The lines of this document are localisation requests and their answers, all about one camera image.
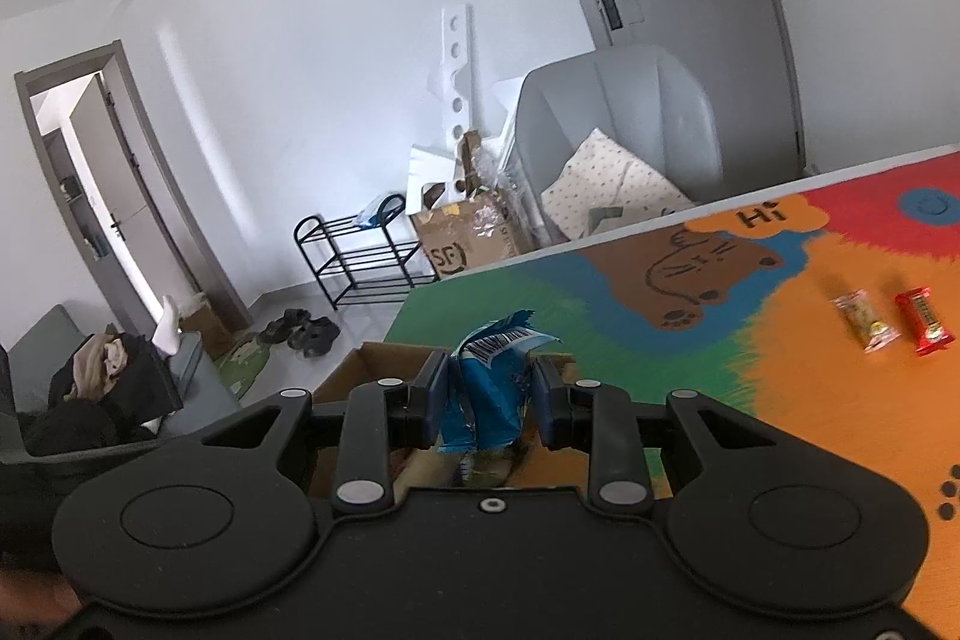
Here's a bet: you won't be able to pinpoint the blue snack packet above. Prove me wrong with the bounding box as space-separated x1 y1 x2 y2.
439 310 556 453

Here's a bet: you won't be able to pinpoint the beige nougat bar wrapper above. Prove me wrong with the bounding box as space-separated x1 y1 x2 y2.
832 289 900 353

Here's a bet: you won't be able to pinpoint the red candy bar wrapper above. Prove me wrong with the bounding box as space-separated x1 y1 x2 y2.
895 286 955 356

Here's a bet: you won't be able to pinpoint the person's left hand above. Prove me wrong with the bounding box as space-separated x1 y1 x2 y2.
2 562 82 638

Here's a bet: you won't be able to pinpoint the brown cardboard box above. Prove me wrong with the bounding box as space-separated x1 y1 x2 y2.
307 339 677 507

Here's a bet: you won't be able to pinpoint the black slippers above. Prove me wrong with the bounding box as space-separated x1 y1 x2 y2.
257 308 340 359

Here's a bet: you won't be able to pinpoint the green floor mat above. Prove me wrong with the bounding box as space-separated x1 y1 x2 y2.
215 333 272 401

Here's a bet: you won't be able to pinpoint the black shoe rack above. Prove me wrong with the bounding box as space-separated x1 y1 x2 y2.
293 193 438 312

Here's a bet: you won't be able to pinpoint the grey sofa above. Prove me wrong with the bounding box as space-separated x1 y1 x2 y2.
2 305 239 463

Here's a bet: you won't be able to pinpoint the dotted cushion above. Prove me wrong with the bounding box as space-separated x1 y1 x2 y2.
540 128 693 241

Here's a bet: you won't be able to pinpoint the colourful cat table mat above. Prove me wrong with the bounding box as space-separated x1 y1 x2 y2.
389 152 958 638

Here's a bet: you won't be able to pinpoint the clothes pile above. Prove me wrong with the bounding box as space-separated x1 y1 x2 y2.
18 333 182 456

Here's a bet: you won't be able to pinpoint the white perforated board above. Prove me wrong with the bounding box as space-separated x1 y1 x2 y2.
407 3 523 218

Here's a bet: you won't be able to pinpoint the grey upholstered chair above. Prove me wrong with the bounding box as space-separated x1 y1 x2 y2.
514 44 724 205

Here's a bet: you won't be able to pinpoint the open doorway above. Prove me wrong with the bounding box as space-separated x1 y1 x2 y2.
14 41 251 333

